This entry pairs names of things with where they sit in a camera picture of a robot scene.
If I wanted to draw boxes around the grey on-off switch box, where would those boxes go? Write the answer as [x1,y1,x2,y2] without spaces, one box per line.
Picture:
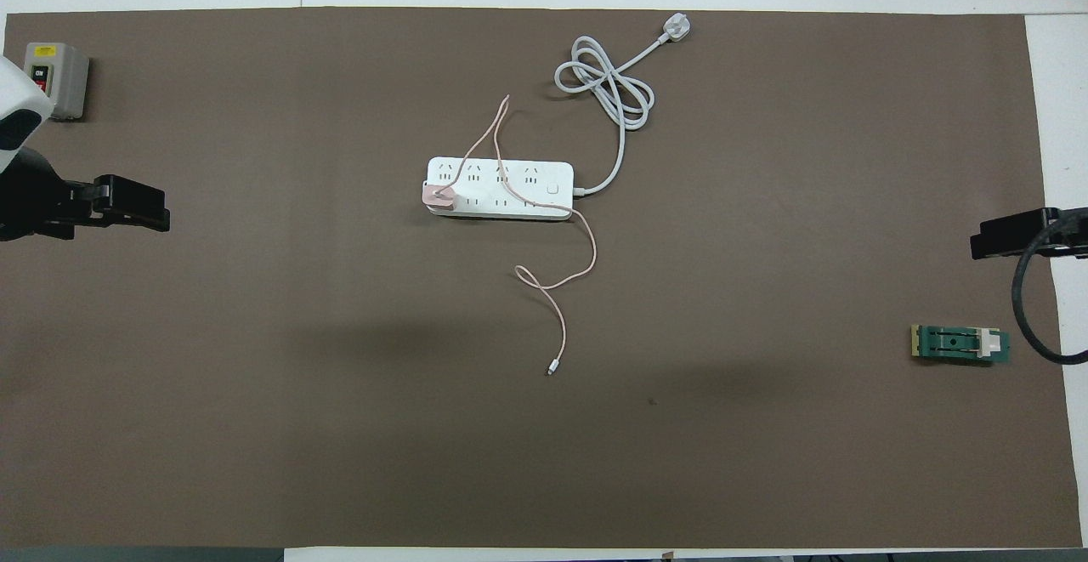
[23,42,91,122]

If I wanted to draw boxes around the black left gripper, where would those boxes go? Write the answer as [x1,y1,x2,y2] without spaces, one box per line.
[0,147,172,241]

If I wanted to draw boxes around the brown table mat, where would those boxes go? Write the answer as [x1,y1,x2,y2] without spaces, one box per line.
[0,7,1082,550]

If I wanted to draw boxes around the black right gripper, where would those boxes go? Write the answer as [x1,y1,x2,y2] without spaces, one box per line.
[971,207,1088,262]

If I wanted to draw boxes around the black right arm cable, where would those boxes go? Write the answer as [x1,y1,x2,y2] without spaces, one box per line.
[1010,212,1088,366]

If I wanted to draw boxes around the white power cord with plug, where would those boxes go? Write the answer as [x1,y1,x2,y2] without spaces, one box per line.
[554,15,692,197]

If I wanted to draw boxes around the pink charging cable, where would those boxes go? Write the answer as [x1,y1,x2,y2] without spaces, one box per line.
[435,94,598,377]

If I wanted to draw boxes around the green knife switch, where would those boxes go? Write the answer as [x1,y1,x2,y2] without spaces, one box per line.
[909,324,1012,366]

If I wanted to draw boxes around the white power strip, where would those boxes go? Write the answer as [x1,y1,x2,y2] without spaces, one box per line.
[424,156,575,222]

